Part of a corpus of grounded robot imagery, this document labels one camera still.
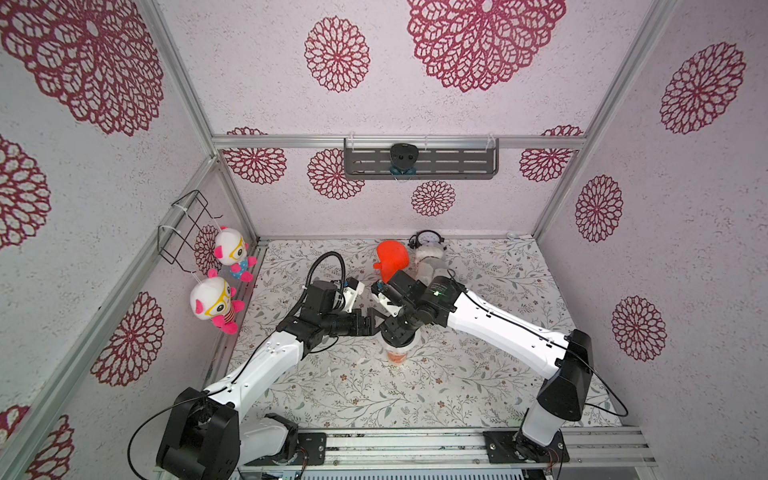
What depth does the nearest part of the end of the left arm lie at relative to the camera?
2.13 ft

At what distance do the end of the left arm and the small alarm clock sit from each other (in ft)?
1.74

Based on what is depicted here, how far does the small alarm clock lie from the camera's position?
→ 119 cm
